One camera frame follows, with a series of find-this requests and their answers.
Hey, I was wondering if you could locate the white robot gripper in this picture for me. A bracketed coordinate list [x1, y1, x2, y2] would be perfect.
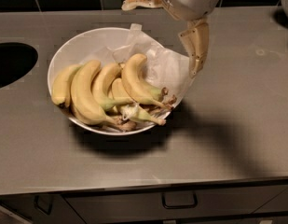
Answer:
[121, 0, 219, 78]

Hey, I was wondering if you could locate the greenish banana behind right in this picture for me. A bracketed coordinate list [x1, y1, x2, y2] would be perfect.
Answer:
[140, 77, 169, 102]

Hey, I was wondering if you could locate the white ceramic bowl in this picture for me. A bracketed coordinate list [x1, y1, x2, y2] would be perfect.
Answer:
[47, 26, 185, 136]

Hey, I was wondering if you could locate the middle yellow banana green stem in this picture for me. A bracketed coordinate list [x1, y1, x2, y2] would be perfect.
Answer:
[92, 63, 133, 111]

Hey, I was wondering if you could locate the lower banana with torn stem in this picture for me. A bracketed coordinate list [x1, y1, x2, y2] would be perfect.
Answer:
[111, 78, 166, 126]

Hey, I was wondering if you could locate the large curved yellow banana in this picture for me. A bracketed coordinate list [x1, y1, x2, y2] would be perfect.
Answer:
[71, 60, 136, 132]

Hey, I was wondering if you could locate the white crumpled paper sheet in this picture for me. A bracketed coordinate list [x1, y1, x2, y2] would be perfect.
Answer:
[112, 24, 193, 106]

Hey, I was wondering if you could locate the dark round sink opening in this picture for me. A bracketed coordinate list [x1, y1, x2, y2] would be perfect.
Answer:
[0, 42, 38, 88]

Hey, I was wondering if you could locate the grey cabinet drawer front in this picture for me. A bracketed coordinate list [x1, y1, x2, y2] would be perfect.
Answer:
[65, 185, 288, 224]

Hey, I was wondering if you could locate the black drawer handle centre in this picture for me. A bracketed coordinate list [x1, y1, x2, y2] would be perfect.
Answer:
[161, 190, 198, 209]

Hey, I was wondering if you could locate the black cabinet handle left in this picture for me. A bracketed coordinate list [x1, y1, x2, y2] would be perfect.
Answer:
[34, 195, 53, 216]

